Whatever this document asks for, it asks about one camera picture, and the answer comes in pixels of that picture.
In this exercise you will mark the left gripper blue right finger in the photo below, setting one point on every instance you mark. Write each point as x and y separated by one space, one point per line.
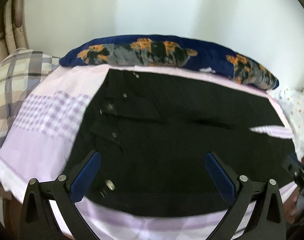
267 220

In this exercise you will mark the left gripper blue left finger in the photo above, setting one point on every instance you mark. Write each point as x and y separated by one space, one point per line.
37 218

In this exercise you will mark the black denim pants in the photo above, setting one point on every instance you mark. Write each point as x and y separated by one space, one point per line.
153 132

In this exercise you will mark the person's right hand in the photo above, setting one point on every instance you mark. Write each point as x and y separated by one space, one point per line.
293 206

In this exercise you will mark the lilac checked bed sheet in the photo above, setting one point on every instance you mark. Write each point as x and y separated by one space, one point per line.
38 145

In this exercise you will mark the white dotted cloth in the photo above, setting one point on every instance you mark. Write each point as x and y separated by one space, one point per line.
292 104

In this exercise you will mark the plaid pillow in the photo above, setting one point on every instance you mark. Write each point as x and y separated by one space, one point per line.
20 73

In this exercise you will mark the navy blanket with cat print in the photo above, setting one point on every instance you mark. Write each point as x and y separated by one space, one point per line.
172 51

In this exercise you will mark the beige patterned curtain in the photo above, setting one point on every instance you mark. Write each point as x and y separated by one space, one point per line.
12 28

